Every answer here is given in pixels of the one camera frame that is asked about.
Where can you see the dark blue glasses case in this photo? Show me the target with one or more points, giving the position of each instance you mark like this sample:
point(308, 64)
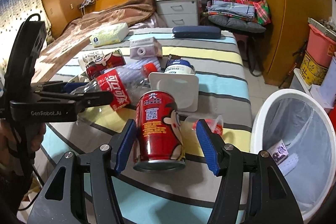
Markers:
point(197, 32)

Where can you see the red cartoon milk can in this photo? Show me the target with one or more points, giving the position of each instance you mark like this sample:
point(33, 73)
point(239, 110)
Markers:
point(110, 65)
point(157, 132)

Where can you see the brown blanket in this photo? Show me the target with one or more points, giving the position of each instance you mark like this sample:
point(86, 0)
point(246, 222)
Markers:
point(78, 27)

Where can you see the striped bed sheet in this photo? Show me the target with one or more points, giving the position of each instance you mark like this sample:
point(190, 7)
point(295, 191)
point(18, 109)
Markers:
point(223, 61)

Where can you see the purple printed packet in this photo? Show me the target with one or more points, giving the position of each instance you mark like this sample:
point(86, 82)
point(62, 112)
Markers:
point(279, 153)

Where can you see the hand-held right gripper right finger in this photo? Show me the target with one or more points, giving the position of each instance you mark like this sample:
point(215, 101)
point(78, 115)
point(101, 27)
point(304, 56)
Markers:
point(207, 146)

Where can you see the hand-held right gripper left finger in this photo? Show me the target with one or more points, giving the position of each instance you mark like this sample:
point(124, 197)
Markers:
point(126, 146)

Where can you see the yellow tissue pack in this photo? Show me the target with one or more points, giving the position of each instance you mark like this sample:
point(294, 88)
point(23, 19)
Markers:
point(110, 33)

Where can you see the blue patterned curtain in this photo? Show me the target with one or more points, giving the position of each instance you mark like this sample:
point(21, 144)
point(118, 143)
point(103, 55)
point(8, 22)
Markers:
point(18, 11)

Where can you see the yellow patterned tin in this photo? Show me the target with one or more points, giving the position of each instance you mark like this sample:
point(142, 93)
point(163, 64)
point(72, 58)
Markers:
point(313, 69)

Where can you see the clear plastic bag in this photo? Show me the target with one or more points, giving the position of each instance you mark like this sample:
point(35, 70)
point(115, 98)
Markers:
point(215, 127)

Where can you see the white trash bin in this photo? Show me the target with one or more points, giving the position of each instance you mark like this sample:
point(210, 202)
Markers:
point(262, 119)

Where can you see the wooden wardrobe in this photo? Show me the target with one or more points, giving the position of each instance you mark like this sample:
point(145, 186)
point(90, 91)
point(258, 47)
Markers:
point(288, 16)

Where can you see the lavender storage container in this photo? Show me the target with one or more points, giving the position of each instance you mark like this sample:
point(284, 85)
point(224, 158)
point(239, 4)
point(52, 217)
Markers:
point(331, 82)

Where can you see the stack of folded clothes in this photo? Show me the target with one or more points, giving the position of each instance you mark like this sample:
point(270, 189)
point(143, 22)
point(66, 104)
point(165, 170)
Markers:
point(231, 7)

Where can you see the white dotted sheet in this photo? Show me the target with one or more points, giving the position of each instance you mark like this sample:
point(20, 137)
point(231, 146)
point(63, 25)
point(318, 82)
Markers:
point(291, 163)

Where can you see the white blue label packet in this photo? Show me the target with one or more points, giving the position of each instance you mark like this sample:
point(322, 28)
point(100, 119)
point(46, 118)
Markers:
point(179, 66)

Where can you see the white printed wrapper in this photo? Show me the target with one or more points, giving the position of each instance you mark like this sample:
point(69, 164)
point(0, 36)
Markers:
point(92, 58)

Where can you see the grey drawer nightstand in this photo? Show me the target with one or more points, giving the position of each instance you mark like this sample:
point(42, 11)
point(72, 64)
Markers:
point(178, 10)

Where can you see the pink white carton box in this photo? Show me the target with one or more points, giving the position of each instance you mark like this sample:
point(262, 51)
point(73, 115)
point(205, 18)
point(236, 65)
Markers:
point(144, 48)

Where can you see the person's left hand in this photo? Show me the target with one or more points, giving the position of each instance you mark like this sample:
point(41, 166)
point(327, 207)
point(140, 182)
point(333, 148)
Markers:
point(8, 137)

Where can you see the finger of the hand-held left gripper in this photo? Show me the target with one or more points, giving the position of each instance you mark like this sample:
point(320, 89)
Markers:
point(92, 101)
point(52, 87)

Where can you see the white power strip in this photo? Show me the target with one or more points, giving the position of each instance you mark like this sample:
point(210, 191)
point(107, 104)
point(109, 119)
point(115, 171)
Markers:
point(88, 2)

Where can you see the clear red label cola bottle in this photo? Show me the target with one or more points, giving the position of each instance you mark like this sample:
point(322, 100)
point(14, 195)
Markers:
point(115, 87)

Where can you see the pink bucket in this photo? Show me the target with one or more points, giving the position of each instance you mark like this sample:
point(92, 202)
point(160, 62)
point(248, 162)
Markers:
point(321, 45)

